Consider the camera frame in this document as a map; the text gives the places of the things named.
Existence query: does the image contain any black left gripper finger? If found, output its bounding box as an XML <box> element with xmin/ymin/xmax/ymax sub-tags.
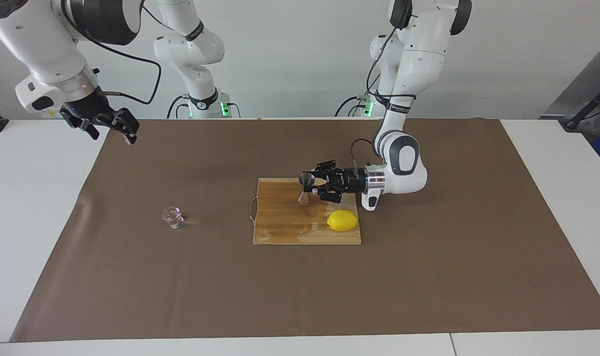
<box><xmin>312</xmin><ymin>185</ymin><xmax>343</xmax><ymax>203</ymax></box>
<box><xmin>314</xmin><ymin>160</ymin><xmax>343</xmax><ymax>179</ymax></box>

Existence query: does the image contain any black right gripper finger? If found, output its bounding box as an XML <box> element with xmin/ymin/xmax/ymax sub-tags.
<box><xmin>107</xmin><ymin>107</ymin><xmax>141</xmax><ymax>145</ymax></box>
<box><xmin>59</xmin><ymin>111</ymin><xmax>101</xmax><ymax>140</ymax></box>

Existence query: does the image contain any steel cocktail jigger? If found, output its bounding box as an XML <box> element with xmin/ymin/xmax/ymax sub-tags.
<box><xmin>298</xmin><ymin>173</ymin><xmax>316</xmax><ymax>204</ymax></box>

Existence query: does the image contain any small clear glass cup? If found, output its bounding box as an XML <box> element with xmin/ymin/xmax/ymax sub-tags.
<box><xmin>162</xmin><ymin>207</ymin><xmax>185</xmax><ymax>229</ymax></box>

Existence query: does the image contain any yellow lemon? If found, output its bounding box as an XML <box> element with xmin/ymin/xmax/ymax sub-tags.
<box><xmin>327</xmin><ymin>210</ymin><xmax>359</xmax><ymax>232</ymax></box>

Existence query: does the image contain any wooden cutting board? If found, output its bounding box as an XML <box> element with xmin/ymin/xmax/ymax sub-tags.
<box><xmin>248</xmin><ymin>178</ymin><xmax>362</xmax><ymax>246</ymax></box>

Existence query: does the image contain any brown paper table mat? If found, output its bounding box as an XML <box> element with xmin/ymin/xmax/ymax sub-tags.
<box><xmin>9</xmin><ymin>118</ymin><xmax>600</xmax><ymax>343</ymax></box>

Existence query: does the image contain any black stand pole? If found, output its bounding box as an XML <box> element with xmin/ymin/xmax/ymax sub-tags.
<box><xmin>559</xmin><ymin>82</ymin><xmax>600</xmax><ymax>132</ymax></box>

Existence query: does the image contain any black base cable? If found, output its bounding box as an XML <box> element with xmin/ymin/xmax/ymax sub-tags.
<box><xmin>335</xmin><ymin>74</ymin><xmax>381</xmax><ymax>118</ymax></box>
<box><xmin>167</xmin><ymin>94</ymin><xmax>192</xmax><ymax>119</ymax></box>

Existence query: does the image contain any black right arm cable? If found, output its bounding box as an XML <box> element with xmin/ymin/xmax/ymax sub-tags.
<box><xmin>90</xmin><ymin>35</ymin><xmax>162</xmax><ymax>105</ymax></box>

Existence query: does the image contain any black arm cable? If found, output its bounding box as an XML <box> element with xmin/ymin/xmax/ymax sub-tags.
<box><xmin>366</xmin><ymin>25</ymin><xmax>419</xmax><ymax>99</ymax></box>
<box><xmin>90</xmin><ymin>35</ymin><xmax>162</xmax><ymax>105</ymax></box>

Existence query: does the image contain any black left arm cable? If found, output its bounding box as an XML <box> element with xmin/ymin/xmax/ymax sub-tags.
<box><xmin>366</xmin><ymin>25</ymin><xmax>419</xmax><ymax>99</ymax></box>

